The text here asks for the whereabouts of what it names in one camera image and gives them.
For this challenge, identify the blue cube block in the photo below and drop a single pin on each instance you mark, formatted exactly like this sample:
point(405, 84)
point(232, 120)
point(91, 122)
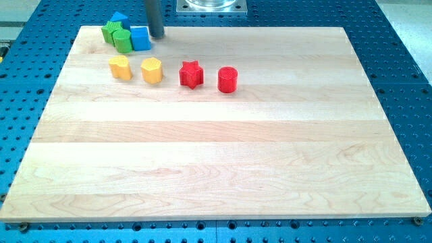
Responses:
point(140, 39)

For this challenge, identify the yellow heart block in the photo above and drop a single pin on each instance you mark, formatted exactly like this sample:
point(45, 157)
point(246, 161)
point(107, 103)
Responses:
point(120, 67)

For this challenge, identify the red cylinder block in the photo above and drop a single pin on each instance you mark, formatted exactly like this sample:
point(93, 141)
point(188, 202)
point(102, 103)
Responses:
point(227, 79)

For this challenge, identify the red star block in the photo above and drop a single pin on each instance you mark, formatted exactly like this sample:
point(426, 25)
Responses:
point(191, 74)

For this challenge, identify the yellow hexagon block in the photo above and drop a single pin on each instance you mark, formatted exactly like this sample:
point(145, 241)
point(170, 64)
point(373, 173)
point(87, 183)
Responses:
point(152, 71)

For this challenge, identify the light wooden board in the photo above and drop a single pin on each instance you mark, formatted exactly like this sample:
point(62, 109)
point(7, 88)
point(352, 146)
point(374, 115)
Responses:
point(304, 135)

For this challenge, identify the green cylinder block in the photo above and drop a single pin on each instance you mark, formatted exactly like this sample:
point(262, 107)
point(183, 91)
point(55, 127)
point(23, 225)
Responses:
point(122, 41)

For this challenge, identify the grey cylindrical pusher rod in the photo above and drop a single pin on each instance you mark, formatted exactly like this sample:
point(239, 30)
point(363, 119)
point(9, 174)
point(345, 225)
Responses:
point(154, 18)

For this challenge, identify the green star block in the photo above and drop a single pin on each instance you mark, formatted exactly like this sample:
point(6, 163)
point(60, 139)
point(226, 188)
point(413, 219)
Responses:
point(108, 29)

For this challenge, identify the blue triangular block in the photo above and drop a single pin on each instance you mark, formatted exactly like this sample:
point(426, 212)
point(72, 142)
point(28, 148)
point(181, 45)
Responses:
point(119, 17)

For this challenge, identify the board stop screw left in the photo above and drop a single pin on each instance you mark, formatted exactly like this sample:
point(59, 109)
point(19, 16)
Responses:
point(23, 227)

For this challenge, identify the board stop screw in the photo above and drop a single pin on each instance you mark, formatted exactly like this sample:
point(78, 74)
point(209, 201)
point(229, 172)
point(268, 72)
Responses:
point(418, 221)
point(23, 227)

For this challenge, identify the board stop screw right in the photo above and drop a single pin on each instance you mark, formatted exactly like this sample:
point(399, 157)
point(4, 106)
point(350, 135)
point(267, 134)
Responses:
point(418, 221)

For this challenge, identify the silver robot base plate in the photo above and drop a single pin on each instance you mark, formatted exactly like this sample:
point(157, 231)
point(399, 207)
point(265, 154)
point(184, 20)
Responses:
point(195, 7)

